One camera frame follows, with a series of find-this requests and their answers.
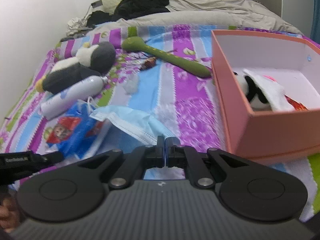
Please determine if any blue face mask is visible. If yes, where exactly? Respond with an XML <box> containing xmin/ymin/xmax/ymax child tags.
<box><xmin>89</xmin><ymin>105</ymin><xmax>177</xmax><ymax>145</ymax></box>

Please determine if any grey white penguin plush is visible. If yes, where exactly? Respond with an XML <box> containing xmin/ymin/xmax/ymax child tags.
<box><xmin>35</xmin><ymin>42</ymin><xmax>116</xmax><ymax>95</ymax></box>

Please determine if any wall socket panel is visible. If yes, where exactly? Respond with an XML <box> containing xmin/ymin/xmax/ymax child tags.
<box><xmin>91</xmin><ymin>0</ymin><xmax>103</xmax><ymax>8</ymax></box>

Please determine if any green plush stick toy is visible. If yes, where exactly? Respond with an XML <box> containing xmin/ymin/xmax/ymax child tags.
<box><xmin>121</xmin><ymin>36</ymin><xmax>211</xmax><ymax>78</ymax></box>

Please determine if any black garment near wall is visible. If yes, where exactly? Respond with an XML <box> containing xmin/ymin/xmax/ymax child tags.
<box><xmin>86</xmin><ymin>10</ymin><xmax>112</xmax><ymax>28</ymax></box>

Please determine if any black clothes pile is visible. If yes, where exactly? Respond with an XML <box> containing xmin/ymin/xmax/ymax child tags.
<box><xmin>112</xmin><ymin>0</ymin><xmax>170</xmax><ymax>21</ymax></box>

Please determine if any blue cartoon plastic bag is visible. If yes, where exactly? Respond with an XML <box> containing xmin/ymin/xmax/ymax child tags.
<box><xmin>46</xmin><ymin>100</ymin><xmax>112</xmax><ymax>160</ymax></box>

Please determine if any grey duvet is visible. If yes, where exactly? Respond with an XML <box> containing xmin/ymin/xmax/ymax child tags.
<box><xmin>92</xmin><ymin>0</ymin><xmax>302</xmax><ymax>35</ymax></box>

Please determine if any white cloth on nightstand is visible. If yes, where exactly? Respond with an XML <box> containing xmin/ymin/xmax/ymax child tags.
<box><xmin>66</xmin><ymin>17</ymin><xmax>87</xmax><ymax>36</ymax></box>

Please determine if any blue curtain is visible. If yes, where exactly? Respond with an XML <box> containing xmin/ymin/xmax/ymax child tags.
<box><xmin>310</xmin><ymin>0</ymin><xmax>320</xmax><ymax>43</ymax></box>

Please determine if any red foil snack packet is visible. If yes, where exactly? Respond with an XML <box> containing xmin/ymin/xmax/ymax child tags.
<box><xmin>285</xmin><ymin>95</ymin><xmax>307</xmax><ymax>111</ymax></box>

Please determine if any white knitted cloth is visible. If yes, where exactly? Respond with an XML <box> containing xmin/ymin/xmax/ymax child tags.
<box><xmin>243</xmin><ymin>69</ymin><xmax>295</xmax><ymax>112</ymax></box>

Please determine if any white spray bottle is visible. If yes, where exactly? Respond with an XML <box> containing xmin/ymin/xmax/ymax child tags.
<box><xmin>40</xmin><ymin>76</ymin><xmax>108</xmax><ymax>120</ymax></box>

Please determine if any person's left hand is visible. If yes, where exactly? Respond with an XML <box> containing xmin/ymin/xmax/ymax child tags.
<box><xmin>0</xmin><ymin>193</ymin><xmax>21</xmax><ymax>233</ymax></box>

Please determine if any yellow pink bird toy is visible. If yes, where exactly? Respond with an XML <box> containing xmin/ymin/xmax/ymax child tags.
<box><xmin>263</xmin><ymin>75</ymin><xmax>277</xmax><ymax>83</ymax></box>

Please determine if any small panda plush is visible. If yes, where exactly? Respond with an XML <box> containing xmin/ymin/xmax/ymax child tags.
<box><xmin>234</xmin><ymin>72</ymin><xmax>271</xmax><ymax>111</ymax></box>

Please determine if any pink cardboard box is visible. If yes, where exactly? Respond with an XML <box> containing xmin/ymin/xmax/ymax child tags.
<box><xmin>212</xmin><ymin>30</ymin><xmax>319</xmax><ymax>163</ymax></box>

